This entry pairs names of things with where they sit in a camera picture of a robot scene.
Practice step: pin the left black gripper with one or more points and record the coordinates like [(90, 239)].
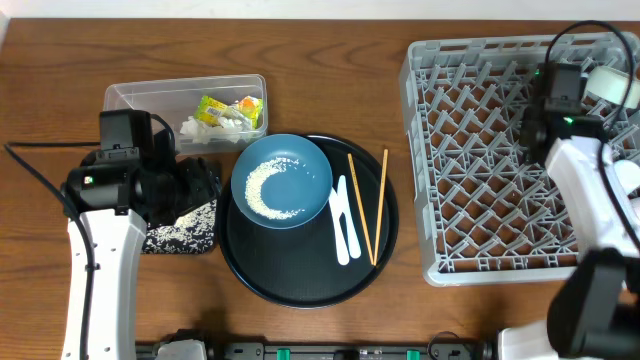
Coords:
[(198, 182)]

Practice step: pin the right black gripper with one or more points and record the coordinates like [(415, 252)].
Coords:
[(527, 115)]

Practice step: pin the white tissue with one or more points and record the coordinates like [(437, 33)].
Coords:
[(205, 129)]

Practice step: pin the light blue rice bowl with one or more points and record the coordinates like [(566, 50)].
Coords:
[(625, 178)]

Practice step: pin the yellow green snack wrapper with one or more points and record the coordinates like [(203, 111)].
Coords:
[(242, 114)]

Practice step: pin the dark blue plate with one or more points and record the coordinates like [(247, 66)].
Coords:
[(291, 146)]

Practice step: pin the wooden chopstick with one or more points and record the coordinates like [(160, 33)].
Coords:
[(380, 205), (361, 208)]

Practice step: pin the white plastic spoon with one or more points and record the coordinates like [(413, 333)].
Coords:
[(340, 243)]

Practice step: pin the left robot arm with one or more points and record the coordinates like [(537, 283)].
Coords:
[(102, 303)]

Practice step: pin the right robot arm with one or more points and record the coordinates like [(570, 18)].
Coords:
[(586, 319)]

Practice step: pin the clear plastic waste bin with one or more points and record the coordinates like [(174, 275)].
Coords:
[(176, 100)]

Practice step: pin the grey dishwasher rack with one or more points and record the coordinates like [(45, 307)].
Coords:
[(484, 214)]

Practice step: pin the black rectangular tray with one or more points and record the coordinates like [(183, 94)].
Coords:
[(191, 234)]

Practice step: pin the spilled rice grains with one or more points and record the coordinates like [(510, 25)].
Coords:
[(273, 189)]

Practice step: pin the round black serving tray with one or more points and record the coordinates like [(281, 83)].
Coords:
[(298, 267)]

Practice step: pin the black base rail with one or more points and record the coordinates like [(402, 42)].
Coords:
[(445, 350)]

